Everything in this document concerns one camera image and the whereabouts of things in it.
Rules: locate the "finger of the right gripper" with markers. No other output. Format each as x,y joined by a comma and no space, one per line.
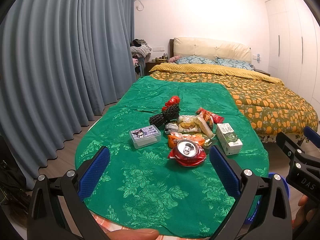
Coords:
311,135
289,148

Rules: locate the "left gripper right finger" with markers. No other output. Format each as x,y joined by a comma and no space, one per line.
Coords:
239,184

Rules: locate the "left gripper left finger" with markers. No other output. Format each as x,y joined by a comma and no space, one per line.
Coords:
46,219

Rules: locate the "white green milk carton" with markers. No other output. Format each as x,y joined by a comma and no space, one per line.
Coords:
230,142

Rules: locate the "red snack wrapper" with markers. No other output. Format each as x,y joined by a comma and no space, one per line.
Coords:
210,117

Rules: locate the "long beige biscuit packet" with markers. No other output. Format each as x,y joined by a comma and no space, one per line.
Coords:
204,126

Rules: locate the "crushed red soda can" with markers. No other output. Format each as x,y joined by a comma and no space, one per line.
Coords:
187,153

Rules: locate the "clear Kuromi plastic box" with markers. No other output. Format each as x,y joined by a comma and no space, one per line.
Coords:
145,136

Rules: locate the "crushed orange Fanta can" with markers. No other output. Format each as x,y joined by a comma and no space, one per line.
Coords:
175,137

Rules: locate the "black foam fruit net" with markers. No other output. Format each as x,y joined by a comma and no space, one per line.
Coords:
171,113

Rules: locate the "red plastic wrapper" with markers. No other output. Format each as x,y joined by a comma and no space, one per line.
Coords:
172,101

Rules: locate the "cookie snack bag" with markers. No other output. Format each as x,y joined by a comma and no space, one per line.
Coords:
187,124

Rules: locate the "gold silver foil bag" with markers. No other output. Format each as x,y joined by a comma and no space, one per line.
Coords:
171,127

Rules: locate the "blue plastic trash basket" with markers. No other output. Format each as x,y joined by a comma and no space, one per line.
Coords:
270,202

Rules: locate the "person's right hand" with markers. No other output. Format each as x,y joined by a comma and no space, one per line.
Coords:
303,214

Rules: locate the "person's left hand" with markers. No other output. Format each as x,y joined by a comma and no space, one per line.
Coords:
138,234

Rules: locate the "bed with orange quilt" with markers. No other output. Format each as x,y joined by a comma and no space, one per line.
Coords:
265,101

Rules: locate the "pink striped cloth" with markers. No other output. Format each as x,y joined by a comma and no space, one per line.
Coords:
108,225

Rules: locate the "green floral tablecloth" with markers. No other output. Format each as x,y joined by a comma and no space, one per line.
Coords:
143,188

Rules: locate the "right blue patterned pillow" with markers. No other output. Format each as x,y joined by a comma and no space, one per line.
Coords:
234,63

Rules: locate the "blue patterned pillow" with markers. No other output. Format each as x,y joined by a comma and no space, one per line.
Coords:
195,60
234,63

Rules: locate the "white wardrobe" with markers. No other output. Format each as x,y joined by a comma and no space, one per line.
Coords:
294,47

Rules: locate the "left blue patterned pillow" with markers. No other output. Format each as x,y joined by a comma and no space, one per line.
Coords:
195,60

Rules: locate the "beige padded headboard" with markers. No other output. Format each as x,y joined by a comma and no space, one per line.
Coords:
209,49

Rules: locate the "dark wooden nightstand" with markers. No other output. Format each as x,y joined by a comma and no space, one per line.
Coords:
149,65

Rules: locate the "blue-grey curtain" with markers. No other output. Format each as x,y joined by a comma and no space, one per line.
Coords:
62,62

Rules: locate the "pile of clothes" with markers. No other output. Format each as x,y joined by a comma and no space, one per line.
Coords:
140,50

